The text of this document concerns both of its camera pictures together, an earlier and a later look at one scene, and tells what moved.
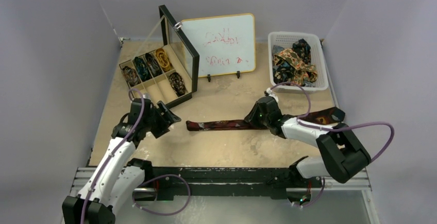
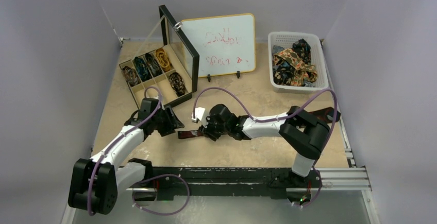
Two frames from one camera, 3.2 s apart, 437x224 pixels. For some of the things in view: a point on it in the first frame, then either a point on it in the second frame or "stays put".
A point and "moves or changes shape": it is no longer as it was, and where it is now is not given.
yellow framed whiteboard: x=225 y=44 stays put
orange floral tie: x=303 y=72 stays put
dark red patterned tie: x=327 y=117 moves or changes shape
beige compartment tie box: x=161 y=73 stays put
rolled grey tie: x=153 y=65 stays put
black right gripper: x=257 y=117 to x=209 y=126
